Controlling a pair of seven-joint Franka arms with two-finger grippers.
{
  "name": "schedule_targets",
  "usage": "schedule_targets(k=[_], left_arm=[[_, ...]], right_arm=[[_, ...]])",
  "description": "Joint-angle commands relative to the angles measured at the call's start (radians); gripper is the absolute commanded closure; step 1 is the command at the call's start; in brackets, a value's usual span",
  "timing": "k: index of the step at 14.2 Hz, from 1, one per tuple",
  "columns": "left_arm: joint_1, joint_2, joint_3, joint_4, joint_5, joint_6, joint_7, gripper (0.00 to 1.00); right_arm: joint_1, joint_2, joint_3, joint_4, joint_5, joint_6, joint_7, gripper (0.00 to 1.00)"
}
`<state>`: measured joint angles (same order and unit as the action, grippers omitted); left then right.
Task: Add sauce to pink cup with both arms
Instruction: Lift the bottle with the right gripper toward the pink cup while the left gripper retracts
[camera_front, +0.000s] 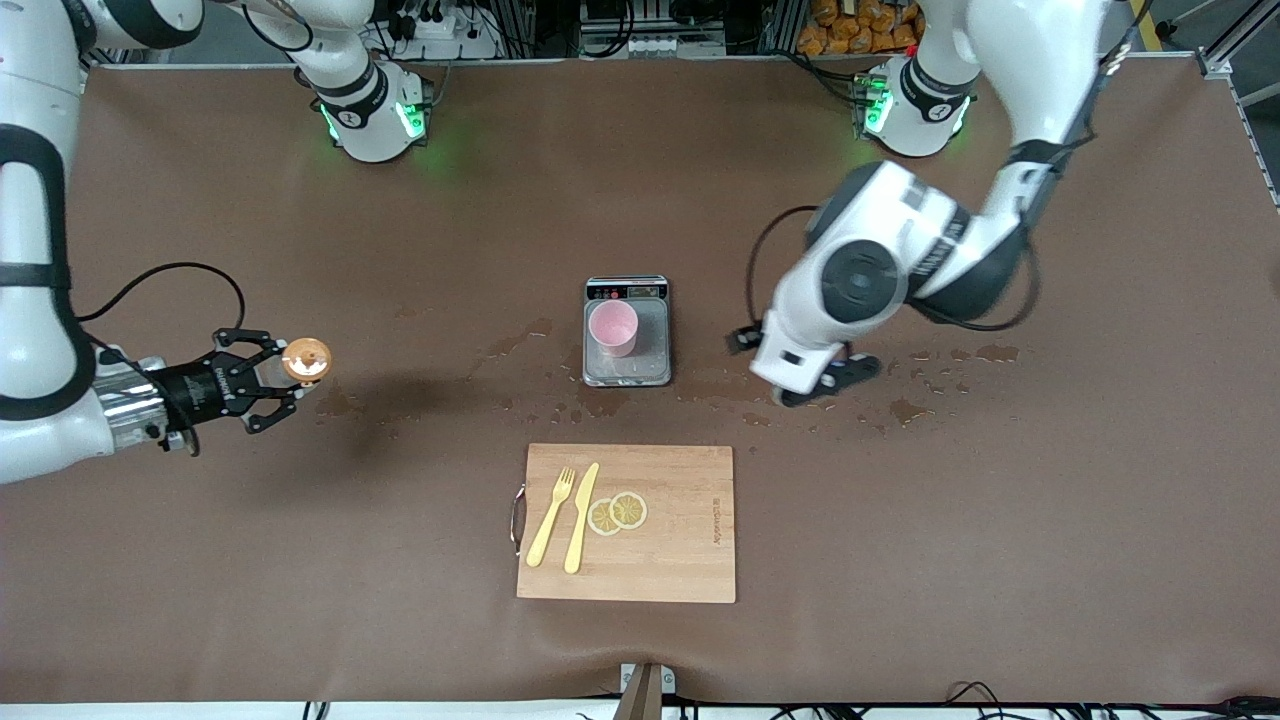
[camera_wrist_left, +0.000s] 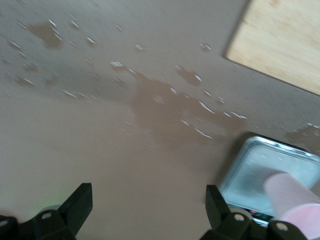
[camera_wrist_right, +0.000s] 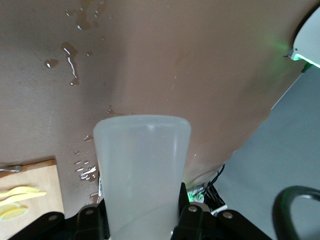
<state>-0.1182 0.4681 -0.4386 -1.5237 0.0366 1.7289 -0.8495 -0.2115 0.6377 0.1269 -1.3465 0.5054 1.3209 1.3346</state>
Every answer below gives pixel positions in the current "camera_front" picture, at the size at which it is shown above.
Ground aluminium frame rail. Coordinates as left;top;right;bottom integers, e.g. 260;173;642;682
1195;45;1280;206

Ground yellow plastic fork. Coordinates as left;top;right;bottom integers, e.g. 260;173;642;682
526;466;577;569

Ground brown table mat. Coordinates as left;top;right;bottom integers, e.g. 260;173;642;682
0;55;1280;706

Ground sauce bottle with orange cap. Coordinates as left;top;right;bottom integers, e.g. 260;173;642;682
282;338;333;386

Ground orange snack bags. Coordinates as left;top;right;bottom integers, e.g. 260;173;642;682
797;0;923;56

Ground white power strip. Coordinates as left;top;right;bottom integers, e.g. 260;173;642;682
385;8;501;61

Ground pink plastic cup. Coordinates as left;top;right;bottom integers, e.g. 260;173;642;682
588;301;639;358

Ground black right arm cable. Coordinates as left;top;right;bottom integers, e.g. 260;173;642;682
75;262;247;351

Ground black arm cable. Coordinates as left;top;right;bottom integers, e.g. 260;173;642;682
75;262;247;351
745;205;1041;336

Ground yellow plastic knife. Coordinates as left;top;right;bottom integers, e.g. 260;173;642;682
563;462;601;576

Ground white connector strip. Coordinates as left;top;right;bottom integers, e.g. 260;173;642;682
625;35;726;58

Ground wooden cutting board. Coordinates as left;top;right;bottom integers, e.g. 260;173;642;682
511;443;738;605

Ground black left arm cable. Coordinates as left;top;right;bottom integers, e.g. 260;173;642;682
745;205;1041;336

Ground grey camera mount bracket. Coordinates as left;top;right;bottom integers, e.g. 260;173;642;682
618;662;677;720

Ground silver kitchen scale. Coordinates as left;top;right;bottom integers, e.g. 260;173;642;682
582;276;672;389

